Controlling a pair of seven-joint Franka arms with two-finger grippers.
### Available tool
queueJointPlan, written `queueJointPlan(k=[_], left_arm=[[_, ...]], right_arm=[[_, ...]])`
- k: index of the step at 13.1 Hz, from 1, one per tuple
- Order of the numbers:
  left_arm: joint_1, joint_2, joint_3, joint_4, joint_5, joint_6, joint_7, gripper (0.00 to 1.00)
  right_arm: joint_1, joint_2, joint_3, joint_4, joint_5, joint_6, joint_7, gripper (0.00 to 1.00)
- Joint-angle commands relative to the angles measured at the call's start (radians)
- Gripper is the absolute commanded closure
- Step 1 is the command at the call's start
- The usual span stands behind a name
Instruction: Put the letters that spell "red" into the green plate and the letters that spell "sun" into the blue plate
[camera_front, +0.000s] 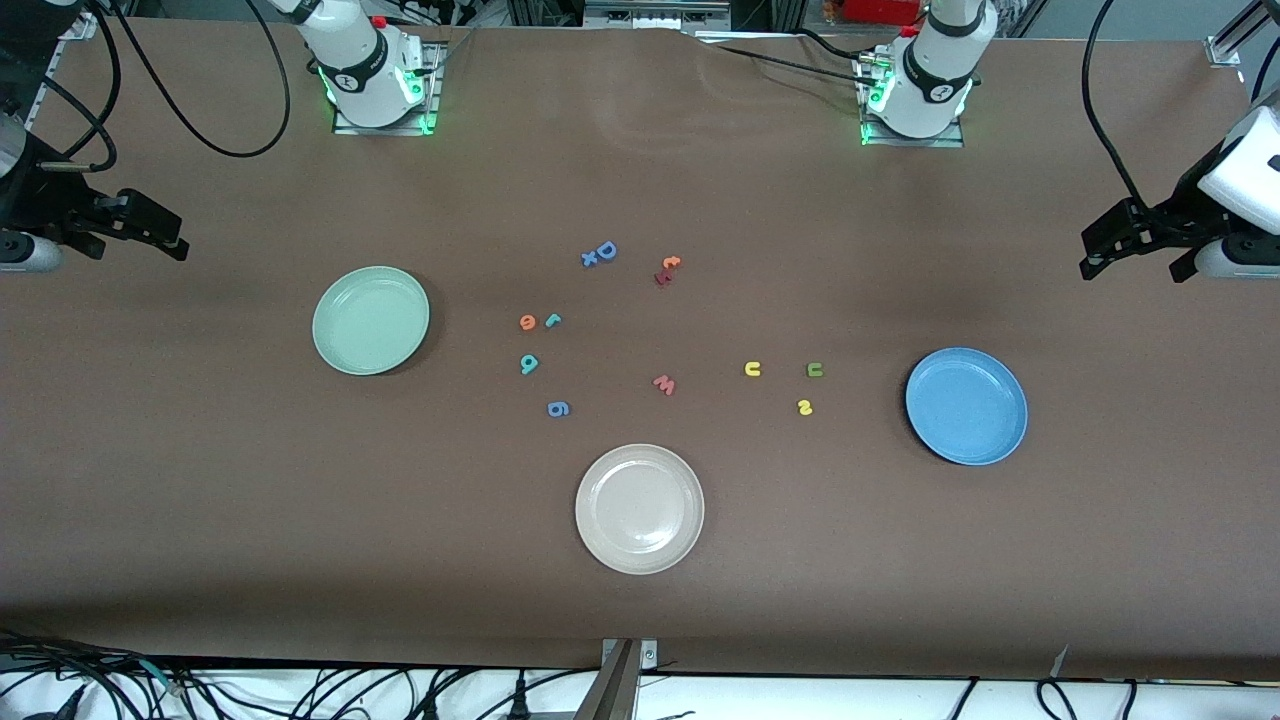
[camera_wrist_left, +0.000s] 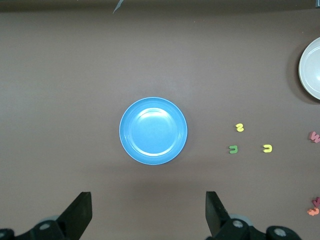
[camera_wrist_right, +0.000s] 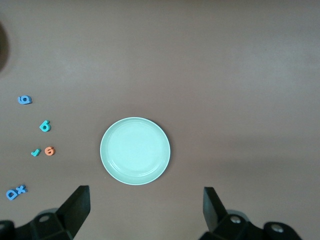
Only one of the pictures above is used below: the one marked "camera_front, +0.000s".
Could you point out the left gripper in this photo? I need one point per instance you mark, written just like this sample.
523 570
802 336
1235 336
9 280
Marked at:
1184 203

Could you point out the beige plate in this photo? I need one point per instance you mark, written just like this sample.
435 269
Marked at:
639 509

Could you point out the aluminium left arm base plate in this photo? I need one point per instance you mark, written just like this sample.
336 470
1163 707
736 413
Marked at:
915 143

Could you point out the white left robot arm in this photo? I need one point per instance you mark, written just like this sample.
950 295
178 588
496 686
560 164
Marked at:
935 80

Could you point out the grey metal frame beam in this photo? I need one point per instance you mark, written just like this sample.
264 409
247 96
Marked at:
655 18

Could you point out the white paper tag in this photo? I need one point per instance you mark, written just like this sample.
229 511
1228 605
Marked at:
1061 660

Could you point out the light green plate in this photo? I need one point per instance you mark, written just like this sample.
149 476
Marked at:
370 320

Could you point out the grey metal table bracket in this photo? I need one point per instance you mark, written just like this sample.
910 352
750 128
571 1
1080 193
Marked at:
615 690

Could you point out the red box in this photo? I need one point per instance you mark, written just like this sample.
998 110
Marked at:
885 10

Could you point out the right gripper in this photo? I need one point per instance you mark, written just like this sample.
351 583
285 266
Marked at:
35 198

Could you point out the blue letter D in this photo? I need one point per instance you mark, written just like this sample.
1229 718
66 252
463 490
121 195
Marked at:
600 252

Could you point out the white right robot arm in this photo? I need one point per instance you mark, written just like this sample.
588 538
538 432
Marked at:
365 75

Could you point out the blue plate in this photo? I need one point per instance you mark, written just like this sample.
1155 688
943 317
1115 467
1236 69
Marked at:
966 406

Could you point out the aluminium frame rail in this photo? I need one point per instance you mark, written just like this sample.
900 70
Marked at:
80 25
1225 52

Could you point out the brown table cover sheet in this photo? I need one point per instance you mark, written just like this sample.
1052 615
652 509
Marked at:
200 500

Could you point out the teal looped letter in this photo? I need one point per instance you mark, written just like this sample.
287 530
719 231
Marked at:
524 362

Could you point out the pink red letter w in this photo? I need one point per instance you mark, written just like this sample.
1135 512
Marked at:
664 386

